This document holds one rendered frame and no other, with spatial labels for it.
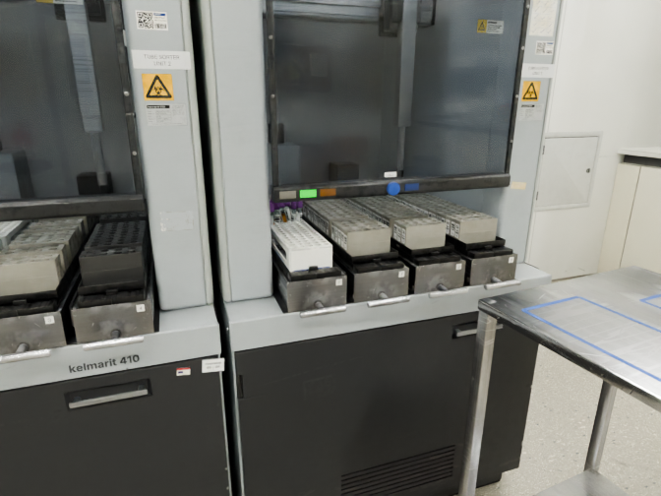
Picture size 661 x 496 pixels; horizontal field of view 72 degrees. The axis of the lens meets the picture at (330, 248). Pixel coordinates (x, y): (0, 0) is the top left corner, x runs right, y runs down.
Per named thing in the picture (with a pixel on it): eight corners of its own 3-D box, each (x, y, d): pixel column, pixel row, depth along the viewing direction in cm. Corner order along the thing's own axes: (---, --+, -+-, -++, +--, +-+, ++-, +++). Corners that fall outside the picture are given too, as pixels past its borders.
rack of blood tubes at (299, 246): (264, 239, 126) (263, 217, 124) (298, 236, 129) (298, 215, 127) (289, 277, 99) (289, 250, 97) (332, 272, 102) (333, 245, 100)
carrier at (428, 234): (441, 243, 117) (443, 220, 115) (445, 246, 115) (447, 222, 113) (399, 248, 113) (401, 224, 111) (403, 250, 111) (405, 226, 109)
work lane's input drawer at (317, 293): (239, 231, 159) (238, 206, 156) (278, 227, 163) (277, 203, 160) (292, 323, 93) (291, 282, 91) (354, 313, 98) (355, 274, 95)
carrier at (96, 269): (146, 276, 95) (142, 249, 93) (146, 279, 93) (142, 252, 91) (84, 282, 91) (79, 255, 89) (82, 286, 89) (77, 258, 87)
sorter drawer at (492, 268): (360, 220, 173) (361, 197, 170) (393, 217, 177) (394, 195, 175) (480, 293, 108) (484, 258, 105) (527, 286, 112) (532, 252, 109)
